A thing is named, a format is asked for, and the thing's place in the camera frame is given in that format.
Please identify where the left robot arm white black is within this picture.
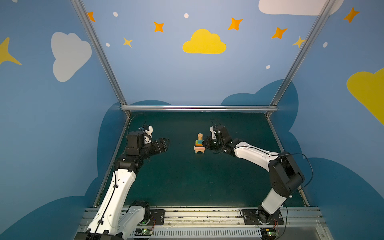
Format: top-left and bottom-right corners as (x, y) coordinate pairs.
(75, 125), (170, 240)

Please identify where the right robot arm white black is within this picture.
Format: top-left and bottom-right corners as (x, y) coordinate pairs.
(203, 125), (305, 225)

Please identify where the left green circuit board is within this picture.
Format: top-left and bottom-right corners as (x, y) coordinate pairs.
(133, 229), (154, 238)

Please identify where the green circuit board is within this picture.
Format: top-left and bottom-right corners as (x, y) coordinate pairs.
(133, 229), (154, 238)
(260, 228), (278, 240)

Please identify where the right green circuit board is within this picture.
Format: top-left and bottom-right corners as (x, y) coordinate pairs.
(260, 228), (278, 240)

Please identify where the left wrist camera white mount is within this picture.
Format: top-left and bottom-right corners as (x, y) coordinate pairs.
(141, 125), (153, 145)

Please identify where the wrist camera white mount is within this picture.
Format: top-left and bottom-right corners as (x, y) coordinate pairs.
(141, 125), (153, 145)
(210, 126), (216, 139)

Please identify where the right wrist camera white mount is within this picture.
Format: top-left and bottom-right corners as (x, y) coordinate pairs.
(210, 126), (216, 139)

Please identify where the left side floor rail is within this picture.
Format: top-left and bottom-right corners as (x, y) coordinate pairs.
(90, 116), (129, 208)

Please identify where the floor rail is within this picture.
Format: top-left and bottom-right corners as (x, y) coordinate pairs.
(90, 116), (129, 208)
(267, 118), (314, 207)

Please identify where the back horizontal aluminium rail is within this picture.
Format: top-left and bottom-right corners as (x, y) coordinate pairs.
(121, 105), (278, 113)

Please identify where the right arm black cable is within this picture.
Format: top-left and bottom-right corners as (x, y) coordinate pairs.
(209, 118), (315, 238)

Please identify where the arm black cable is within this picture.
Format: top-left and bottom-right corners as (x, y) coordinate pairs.
(209, 118), (315, 238)
(89, 113), (148, 238)

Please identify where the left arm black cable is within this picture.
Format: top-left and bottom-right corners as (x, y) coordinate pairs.
(89, 113), (148, 238)

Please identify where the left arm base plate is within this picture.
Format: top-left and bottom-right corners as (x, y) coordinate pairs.
(143, 209), (165, 226)

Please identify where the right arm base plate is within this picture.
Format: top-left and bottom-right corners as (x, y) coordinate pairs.
(240, 209), (285, 225)

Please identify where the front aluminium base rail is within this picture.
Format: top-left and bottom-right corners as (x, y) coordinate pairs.
(74, 206), (334, 240)

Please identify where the right side floor rail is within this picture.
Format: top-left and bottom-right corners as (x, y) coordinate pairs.
(267, 118), (314, 207)

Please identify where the left corner aluminium post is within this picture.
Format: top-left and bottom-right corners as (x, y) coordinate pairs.
(71, 0), (127, 107)

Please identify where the corner aluminium post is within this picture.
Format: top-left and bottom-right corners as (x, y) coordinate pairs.
(71, 0), (127, 107)
(266, 0), (337, 120)

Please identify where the right corner aluminium post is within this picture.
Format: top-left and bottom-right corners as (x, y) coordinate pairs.
(266, 0), (337, 120)

